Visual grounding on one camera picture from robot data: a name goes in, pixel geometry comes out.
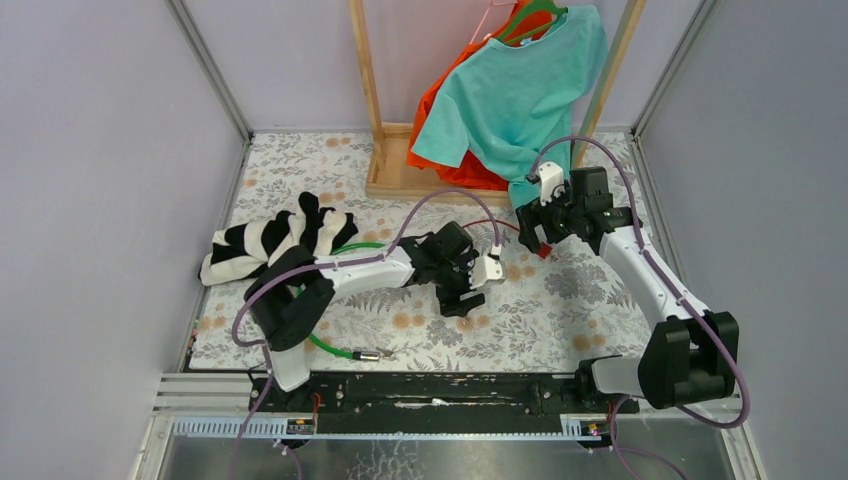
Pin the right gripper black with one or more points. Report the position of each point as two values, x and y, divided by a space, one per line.
533 214

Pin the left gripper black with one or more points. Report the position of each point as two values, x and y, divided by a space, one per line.
457 308

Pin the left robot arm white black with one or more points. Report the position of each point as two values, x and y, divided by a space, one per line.
289 299

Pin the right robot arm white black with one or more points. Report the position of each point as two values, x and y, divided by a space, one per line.
691 355

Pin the floral table mat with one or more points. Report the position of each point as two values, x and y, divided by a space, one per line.
548 315

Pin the orange garment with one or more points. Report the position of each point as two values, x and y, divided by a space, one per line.
471 173

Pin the teal t-shirt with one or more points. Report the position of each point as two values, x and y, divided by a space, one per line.
504 103

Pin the wooden clothes rack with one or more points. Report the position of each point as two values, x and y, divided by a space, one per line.
389 177

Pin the green hanger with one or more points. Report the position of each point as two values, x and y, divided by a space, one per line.
515 32

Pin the pink hanger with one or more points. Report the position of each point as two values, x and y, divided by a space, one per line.
491 5

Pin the black white striped cloth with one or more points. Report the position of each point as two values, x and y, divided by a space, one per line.
246 250

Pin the red cable lock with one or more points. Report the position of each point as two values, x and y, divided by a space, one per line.
541 249

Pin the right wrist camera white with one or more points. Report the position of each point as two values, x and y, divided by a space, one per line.
550 179

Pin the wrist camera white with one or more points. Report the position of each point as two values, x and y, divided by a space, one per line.
487 269
550 179

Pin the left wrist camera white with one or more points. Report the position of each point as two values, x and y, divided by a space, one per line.
487 269

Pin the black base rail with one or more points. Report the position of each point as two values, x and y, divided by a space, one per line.
375 403

